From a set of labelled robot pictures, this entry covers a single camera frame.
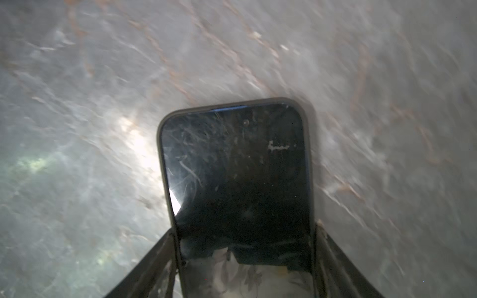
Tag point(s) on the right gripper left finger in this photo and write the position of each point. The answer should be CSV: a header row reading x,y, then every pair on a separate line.
x,y
154,275

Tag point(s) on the black phone case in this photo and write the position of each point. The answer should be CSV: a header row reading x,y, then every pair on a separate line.
x,y
160,149

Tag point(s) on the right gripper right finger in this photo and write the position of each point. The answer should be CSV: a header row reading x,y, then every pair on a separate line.
x,y
335,275

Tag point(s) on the blue-edged phone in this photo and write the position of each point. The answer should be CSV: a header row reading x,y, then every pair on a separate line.
x,y
238,186

